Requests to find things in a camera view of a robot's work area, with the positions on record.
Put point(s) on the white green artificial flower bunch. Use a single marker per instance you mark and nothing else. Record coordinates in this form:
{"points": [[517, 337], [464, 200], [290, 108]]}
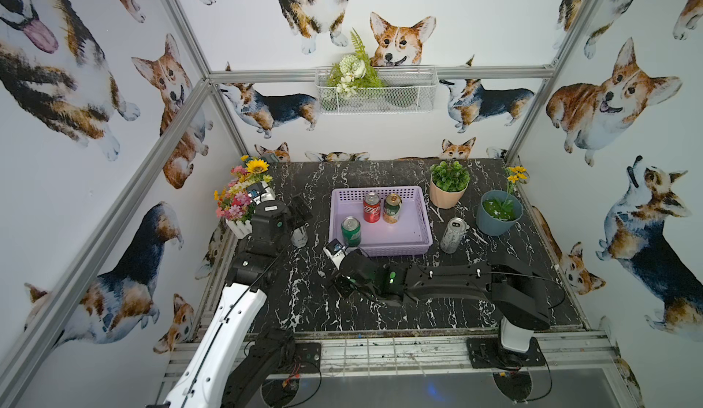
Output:
{"points": [[354, 75]]}

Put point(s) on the purple perforated plastic basket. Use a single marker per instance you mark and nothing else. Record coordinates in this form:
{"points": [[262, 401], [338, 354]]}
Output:
{"points": [[411, 235]]}

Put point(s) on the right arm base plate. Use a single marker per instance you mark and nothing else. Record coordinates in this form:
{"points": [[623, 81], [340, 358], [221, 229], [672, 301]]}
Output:
{"points": [[488, 353]]}

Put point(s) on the colourful flowers white fence planter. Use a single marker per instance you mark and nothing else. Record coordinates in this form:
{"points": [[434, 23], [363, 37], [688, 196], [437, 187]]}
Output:
{"points": [[234, 205]]}

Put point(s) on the green gold-top beer can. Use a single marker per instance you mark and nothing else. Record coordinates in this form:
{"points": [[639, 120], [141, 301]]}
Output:
{"points": [[392, 208]]}

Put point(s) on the red Coca-Cola can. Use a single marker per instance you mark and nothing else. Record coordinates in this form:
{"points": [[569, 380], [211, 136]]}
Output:
{"points": [[372, 207]]}

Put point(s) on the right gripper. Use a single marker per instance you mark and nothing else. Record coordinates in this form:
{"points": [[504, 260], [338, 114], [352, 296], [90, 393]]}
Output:
{"points": [[342, 264]]}

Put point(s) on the green Sprite can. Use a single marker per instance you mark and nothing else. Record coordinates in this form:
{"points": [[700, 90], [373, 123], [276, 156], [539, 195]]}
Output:
{"points": [[351, 231]]}

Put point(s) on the aluminium mounting rail frame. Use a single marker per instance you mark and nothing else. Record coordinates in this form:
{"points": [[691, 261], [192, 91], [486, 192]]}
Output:
{"points": [[358, 356]]}

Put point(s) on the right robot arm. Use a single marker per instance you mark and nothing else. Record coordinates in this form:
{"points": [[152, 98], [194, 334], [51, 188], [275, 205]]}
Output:
{"points": [[515, 288]]}

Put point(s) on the white Monster energy can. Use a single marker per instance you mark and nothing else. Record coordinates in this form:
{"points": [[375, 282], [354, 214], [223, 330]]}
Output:
{"points": [[299, 237]]}

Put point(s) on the white wire wall basket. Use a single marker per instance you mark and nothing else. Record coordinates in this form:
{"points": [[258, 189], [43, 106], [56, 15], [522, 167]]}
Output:
{"points": [[406, 90]]}

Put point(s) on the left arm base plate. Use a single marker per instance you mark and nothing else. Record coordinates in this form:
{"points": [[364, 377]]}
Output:
{"points": [[305, 359]]}

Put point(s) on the yellow flower blue-grey pot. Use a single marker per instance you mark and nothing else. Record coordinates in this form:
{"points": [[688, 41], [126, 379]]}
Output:
{"points": [[500, 210]]}

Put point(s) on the green plant in beige pot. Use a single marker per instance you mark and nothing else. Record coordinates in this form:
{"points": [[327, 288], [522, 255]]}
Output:
{"points": [[449, 181]]}

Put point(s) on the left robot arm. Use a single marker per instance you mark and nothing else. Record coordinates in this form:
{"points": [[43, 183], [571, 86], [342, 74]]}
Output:
{"points": [[212, 379]]}

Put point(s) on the silver grey drink can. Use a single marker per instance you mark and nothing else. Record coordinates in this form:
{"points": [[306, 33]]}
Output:
{"points": [[453, 235]]}

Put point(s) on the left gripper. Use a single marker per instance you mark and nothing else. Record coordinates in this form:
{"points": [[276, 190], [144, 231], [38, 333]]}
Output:
{"points": [[294, 214]]}

